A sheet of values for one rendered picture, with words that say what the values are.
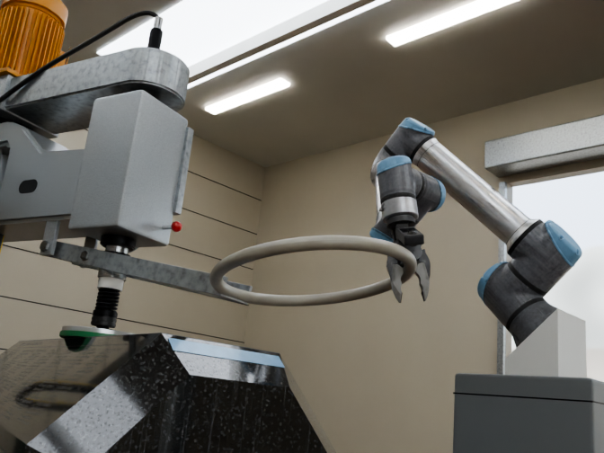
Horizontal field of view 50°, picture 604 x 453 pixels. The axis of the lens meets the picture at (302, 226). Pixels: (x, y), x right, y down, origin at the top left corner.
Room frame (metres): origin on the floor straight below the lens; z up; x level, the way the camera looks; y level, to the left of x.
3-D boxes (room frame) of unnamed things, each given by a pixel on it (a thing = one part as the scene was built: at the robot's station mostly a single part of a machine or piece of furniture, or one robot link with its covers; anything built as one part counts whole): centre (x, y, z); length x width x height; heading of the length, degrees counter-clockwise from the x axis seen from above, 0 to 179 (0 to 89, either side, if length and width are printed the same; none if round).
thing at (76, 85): (2.01, 0.83, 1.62); 0.96 x 0.25 x 0.17; 60
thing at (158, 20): (1.83, 0.53, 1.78); 0.04 x 0.04 x 0.17
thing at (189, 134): (1.90, 0.41, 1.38); 0.08 x 0.03 x 0.28; 60
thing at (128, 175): (1.87, 0.60, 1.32); 0.36 x 0.22 x 0.45; 60
